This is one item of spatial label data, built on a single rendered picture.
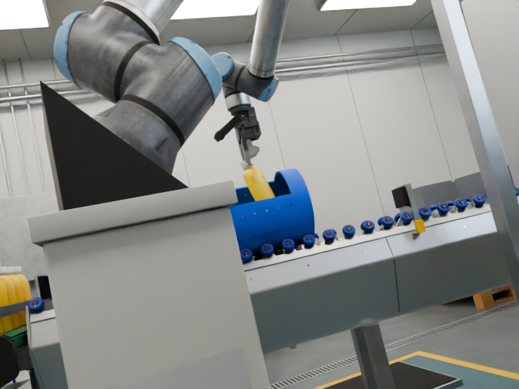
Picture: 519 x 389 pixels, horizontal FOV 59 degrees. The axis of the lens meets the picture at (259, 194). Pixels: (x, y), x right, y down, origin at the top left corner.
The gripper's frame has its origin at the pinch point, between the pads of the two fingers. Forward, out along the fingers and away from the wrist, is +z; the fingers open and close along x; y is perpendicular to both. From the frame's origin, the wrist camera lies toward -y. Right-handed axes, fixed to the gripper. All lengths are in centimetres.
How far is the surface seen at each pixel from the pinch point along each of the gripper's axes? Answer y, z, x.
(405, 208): 57, 28, 5
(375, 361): 28, 77, -5
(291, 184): 12.6, 11.4, -7.1
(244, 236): -7.5, 25.4, -7.4
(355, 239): 30.6, 35.1, -6.2
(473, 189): 252, 25, 243
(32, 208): -158, -52, 303
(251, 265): -7.2, 35.2, -6.4
